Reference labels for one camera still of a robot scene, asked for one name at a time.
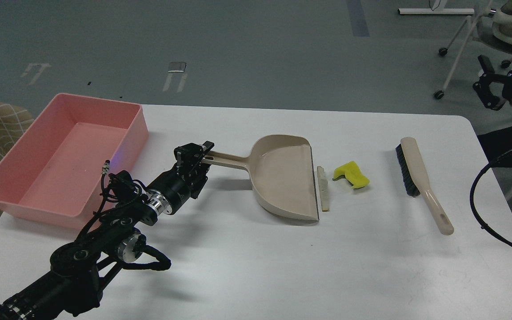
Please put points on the beige plastic dustpan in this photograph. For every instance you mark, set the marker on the beige plastic dustpan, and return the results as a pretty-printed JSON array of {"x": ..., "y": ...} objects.
[{"x": 281, "y": 172}]

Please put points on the yellow sponge piece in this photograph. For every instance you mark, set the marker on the yellow sponge piece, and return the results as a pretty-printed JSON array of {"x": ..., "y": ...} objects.
[{"x": 352, "y": 173}]

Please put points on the white table leg base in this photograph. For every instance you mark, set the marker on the white table leg base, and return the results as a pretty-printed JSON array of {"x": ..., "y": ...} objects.
[{"x": 436, "y": 12}]

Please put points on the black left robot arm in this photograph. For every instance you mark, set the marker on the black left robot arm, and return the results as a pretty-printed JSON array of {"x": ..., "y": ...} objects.
[{"x": 110, "y": 242}]

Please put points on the slice of white bread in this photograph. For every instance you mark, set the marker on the slice of white bread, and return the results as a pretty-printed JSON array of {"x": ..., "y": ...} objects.
[{"x": 323, "y": 189}]

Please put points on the white rolling chair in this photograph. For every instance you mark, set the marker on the white rolling chair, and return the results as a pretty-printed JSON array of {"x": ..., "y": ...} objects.
[{"x": 490, "y": 26}]

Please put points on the beige hand brush black bristles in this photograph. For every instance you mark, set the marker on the beige hand brush black bristles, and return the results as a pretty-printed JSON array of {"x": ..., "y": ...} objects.
[{"x": 416, "y": 182}]

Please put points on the pink plastic bin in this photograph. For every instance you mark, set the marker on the pink plastic bin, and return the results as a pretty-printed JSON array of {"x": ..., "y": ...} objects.
[{"x": 53, "y": 173}]

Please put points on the grey floor plate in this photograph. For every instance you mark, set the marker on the grey floor plate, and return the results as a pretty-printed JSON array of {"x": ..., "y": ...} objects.
[{"x": 177, "y": 67}]

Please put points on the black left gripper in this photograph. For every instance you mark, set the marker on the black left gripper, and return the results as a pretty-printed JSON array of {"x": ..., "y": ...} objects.
[{"x": 185, "y": 180}]

